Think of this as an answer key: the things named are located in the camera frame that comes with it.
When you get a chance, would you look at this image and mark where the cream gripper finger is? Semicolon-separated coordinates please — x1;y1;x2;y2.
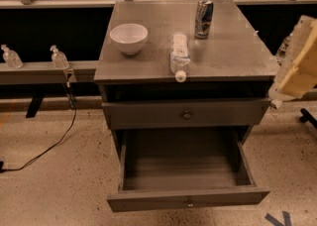
278;20;317;98
268;16;317;101

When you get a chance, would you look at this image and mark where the clear plastic water bottle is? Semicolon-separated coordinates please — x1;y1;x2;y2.
169;33;191;82

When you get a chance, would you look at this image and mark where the small water bottle right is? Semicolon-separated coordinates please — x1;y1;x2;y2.
275;34;292;64

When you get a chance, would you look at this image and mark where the closed grey upper drawer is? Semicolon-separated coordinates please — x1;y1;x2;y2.
102;98;269;130

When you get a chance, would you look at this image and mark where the grey drawer cabinet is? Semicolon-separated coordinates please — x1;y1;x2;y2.
94;0;278;145

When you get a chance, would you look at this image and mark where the open grey lower drawer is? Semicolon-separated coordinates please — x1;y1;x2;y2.
107;127;269;212

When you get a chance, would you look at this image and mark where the clear pump bottle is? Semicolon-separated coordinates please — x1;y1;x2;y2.
1;45;23;68
51;45;69;69

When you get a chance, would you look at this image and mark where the clear pump bottle far left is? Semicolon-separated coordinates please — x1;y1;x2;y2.
1;45;23;68

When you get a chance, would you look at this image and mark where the black chair leg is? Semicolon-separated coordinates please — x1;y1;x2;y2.
299;108;317;129

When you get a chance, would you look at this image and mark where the blue silver drink can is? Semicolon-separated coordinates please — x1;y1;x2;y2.
195;0;214;39

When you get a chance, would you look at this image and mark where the white ceramic bowl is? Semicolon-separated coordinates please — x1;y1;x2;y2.
110;23;149;55

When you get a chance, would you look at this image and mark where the grey metal rail bench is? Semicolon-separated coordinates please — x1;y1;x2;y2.
0;60;98;118

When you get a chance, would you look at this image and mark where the black power cable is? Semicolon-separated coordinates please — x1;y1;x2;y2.
0;70;78;174

